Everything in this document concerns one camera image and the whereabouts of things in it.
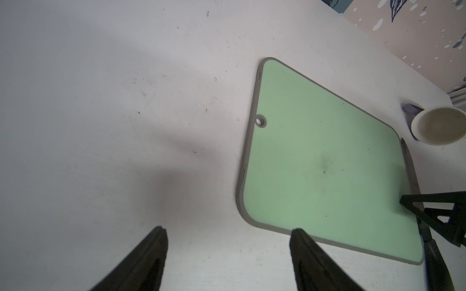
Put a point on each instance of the purple paper cup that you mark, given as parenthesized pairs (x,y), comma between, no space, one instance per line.
(436,126)

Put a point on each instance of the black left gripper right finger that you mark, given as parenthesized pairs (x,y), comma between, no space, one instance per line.
(314,269)

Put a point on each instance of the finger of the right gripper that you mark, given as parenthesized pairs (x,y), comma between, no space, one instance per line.
(449,223)

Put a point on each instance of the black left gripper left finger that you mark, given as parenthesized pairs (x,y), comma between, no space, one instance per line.
(142,269)

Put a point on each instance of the green cutting board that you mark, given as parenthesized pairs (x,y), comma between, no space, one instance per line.
(316,162)

